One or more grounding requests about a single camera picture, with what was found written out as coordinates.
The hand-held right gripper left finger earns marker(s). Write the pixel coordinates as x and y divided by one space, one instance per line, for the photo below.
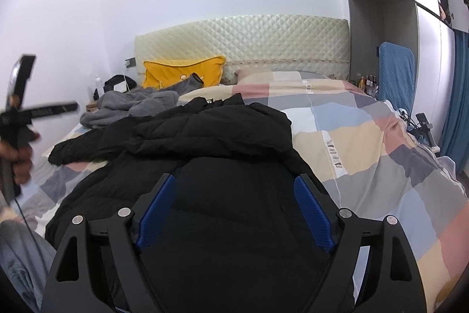
155 210

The person's left hand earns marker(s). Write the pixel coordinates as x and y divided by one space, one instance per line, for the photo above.
22 166

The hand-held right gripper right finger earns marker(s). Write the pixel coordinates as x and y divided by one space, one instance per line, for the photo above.
313 210

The person's grey blue trousers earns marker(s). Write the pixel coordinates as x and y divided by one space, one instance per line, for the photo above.
18 261

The blue towel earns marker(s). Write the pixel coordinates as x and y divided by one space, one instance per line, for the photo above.
397 78

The cream quilted headboard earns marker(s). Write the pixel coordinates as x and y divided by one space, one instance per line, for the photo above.
256 41

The black down jacket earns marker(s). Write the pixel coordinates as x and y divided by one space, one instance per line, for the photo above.
220 137

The wooden nightstand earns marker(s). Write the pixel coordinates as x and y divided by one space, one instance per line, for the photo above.
93 106

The pink pillow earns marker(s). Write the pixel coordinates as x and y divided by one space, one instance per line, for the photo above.
244 75

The patchwork checked duvet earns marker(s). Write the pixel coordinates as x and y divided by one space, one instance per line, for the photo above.
366 151

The grey fleece garment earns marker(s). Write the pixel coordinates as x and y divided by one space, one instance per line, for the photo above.
121 104

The grey white wardrobe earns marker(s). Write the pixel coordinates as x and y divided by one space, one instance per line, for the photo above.
428 60

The yellow pillow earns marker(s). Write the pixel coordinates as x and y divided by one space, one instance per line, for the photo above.
168 73

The row of small bottles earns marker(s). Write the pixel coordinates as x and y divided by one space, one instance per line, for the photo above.
368 82

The grey sock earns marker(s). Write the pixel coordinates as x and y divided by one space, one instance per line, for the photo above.
187 84

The black bag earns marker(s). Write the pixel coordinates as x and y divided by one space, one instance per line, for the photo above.
113 82

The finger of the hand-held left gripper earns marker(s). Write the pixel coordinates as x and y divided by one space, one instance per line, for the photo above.
55 107

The black camera device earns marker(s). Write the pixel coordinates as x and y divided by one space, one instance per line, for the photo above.
423 120

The blue curtain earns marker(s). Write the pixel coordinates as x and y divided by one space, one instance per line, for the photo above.
456 107

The wall socket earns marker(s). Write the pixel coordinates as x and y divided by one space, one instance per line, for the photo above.
130 62

